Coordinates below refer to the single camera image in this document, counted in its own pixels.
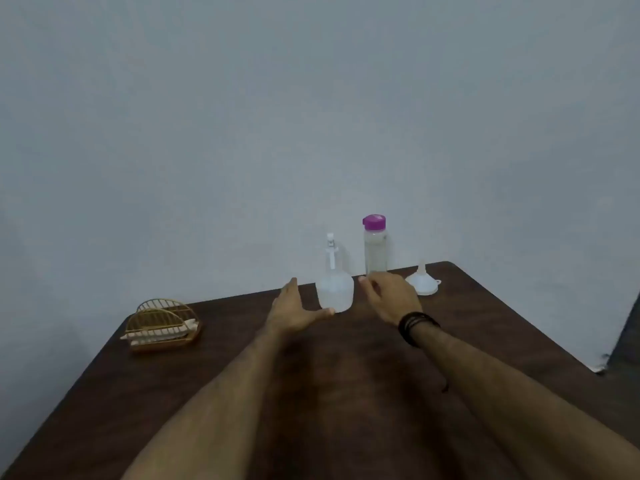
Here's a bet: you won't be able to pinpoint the person's right forearm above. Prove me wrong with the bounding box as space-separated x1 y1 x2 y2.
407 322 640 480

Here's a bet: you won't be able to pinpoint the black cord bracelets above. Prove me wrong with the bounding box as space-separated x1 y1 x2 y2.
397 312 442 347

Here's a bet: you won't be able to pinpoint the person's right hand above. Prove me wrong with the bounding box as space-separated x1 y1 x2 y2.
358 272 424 326

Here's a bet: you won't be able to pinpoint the person's left forearm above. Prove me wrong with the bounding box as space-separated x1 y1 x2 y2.
121 327 301 480

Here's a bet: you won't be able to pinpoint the clear water bottle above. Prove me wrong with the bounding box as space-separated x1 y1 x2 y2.
363 228 389 277

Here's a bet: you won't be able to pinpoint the white plastic funnel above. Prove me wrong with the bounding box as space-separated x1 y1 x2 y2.
405 262 443 297

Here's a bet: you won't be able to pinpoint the white paper napkins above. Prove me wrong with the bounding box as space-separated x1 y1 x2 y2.
119 318 199 343

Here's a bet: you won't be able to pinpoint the white spray bottle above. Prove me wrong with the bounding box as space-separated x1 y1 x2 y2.
315 252 355 314

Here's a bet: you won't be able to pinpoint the dark wooden table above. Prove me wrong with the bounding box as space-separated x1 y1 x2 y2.
0 260 640 480

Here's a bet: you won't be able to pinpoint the person's left hand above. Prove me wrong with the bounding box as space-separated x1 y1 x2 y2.
263 277 335 341

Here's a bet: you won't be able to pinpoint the gold wire napkin holder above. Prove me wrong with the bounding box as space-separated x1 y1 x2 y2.
119 298 203 355

